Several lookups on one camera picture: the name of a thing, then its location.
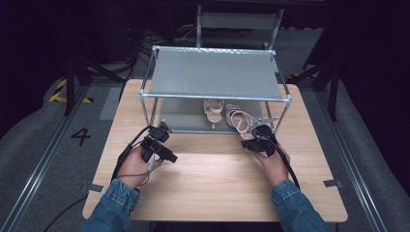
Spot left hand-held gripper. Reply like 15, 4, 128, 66
140, 119, 179, 164

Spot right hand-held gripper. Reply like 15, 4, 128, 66
241, 125, 278, 158

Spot cream patent heeled sandal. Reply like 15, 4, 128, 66
203, 98, 225, 131
224, 102, 255, 140

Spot metal shoe rack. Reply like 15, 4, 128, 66
139, 45, 293, 135

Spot person's right hand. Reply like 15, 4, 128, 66
253, 144, 291, 189

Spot person's left hand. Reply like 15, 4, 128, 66
117, 145, 163, 189

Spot gray tape piece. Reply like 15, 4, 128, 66
322, 179, 343, 189
86, 182, 105, 194

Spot black metal stand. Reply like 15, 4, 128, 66
289, 28, 343, 123
61, 44, 128, 118

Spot yellow black floor tape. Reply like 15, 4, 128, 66
47, 78, 95, 104

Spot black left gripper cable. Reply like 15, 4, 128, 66
110, 125, 153, 183

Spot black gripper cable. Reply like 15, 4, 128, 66
110, 125, 153, 183
257, 130, 302, 191

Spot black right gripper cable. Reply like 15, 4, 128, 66
257, 130, 302, 191

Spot thin gray cable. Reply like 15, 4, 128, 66
116, 160, 153, 187

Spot metal floor rail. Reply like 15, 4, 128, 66
0, 84, 92, 232
313, 90, 390, 232

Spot black floor cable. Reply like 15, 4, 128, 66
43, 195, 89, 232

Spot gray metal chair frame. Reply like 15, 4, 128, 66
195, 4, 285, 51

